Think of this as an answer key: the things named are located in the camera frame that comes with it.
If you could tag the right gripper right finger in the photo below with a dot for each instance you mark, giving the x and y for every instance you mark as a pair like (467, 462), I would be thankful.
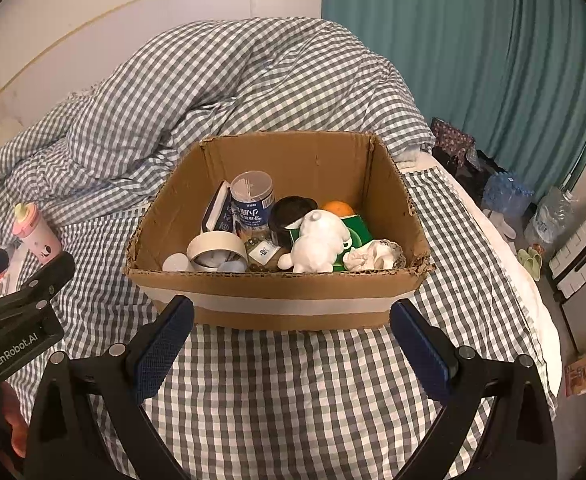
(518, 440)

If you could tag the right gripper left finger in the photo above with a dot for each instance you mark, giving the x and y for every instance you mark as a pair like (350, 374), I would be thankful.
(64, 441)

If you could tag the white plastic bottle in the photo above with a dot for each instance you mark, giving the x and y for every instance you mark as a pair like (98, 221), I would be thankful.
(177, 262)

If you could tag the tape roll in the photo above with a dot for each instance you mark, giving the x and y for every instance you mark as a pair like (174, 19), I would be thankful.
(217, 251)

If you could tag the navy tissue paper pack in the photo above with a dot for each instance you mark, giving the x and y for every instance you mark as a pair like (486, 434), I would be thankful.
(218, 215)

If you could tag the green medicine box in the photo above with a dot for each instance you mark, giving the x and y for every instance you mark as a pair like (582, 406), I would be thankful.
(360, 236)

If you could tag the clear round swab container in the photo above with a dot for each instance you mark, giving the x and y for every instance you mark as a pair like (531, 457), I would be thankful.
(252, 200)

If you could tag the orange fruit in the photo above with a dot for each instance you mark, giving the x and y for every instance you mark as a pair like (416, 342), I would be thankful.
(339, 208)

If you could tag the black round jar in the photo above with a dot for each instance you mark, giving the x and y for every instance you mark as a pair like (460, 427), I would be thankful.
(285, 212)

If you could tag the white tissue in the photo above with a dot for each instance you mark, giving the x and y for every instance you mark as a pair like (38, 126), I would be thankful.
(377, 255)

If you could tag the person's left hand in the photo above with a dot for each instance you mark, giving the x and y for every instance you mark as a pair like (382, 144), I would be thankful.
(15, 419)

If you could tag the pink panda bottle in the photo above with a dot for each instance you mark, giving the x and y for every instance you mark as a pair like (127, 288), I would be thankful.
(35, 233)

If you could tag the green slippers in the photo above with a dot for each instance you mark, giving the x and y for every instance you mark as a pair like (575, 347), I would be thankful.
(532, 262)

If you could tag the grey checked duvet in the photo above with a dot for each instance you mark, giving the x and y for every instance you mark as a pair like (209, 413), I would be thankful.
(112, 146)

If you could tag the grey checked bed sheet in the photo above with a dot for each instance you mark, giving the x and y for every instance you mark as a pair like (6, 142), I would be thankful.
(332, 405)

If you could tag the white suitcase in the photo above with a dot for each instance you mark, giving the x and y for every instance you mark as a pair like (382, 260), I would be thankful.
(568, 265)

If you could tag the white slippers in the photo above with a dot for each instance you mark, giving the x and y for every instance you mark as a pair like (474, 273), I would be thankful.
(502, 226)

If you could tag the large water bottle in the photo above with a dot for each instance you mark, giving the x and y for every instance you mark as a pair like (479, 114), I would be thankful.
(554, 214)

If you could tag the pack of water bottles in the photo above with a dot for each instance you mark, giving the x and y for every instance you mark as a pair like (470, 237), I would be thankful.
(505, 194)

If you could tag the brown cardboard box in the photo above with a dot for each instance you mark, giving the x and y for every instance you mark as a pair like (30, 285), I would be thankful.
(353, 167)

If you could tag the floral bag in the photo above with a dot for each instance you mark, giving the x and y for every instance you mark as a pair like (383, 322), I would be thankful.
(451, 140)

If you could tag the teal curtain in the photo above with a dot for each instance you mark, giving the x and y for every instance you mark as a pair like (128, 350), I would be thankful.
(511, 73)

